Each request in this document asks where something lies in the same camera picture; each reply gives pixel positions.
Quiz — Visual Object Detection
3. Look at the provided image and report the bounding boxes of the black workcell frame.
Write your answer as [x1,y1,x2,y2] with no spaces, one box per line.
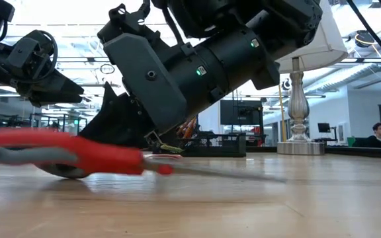
[28,112,89,133]

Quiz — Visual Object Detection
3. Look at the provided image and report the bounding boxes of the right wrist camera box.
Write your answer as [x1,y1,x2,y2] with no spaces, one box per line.
[97,3,165,47]

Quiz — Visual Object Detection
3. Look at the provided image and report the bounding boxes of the yellow-green textured object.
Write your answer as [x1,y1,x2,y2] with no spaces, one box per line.
[159,144,185,155]

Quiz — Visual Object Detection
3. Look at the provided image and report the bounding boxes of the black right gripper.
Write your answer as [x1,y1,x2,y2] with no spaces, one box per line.
[79,32,198,149]

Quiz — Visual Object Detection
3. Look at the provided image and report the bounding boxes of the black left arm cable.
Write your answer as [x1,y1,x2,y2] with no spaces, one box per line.
[34,29,60,83]

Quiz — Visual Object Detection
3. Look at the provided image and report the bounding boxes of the silver lamp with white shade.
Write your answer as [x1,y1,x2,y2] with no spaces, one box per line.
[275,0,349,156]

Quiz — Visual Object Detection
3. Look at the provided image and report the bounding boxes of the orange pencil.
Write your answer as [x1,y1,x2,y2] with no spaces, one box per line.
[176,120,188,139]
[182,117,198,139]

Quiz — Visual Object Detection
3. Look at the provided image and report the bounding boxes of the black hanging cable loop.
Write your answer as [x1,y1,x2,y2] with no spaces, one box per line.
[99,63,116,75]

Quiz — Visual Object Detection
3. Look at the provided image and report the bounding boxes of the black aluminium rig frame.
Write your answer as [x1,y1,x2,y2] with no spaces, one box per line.
[0,142,381,161]

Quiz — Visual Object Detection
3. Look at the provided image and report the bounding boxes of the long black cable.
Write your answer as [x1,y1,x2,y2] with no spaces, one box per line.
[345,0,381,72]

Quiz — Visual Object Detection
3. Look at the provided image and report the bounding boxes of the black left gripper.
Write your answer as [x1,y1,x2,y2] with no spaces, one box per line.
[0,28,85,108]

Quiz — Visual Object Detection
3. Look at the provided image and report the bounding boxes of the yellow hanging cable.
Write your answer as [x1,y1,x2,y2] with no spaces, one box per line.
[278,84,288,143]

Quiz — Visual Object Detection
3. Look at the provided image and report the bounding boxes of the black mesh desk organizer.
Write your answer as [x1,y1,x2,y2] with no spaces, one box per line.
[157,115,247,158]

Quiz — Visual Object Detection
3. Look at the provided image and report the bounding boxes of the small monitor on arm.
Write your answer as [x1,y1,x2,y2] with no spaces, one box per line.
[317,122,339,143]

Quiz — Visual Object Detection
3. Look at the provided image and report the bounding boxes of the red-handled scissors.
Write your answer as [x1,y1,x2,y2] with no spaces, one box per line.
[0,127,287,183]

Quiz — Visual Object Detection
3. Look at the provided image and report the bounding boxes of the person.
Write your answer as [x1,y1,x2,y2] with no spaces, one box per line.
[352,122,381,149]

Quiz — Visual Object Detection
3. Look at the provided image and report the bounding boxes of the black display screen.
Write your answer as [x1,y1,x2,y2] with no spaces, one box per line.
[220,99,264,126]

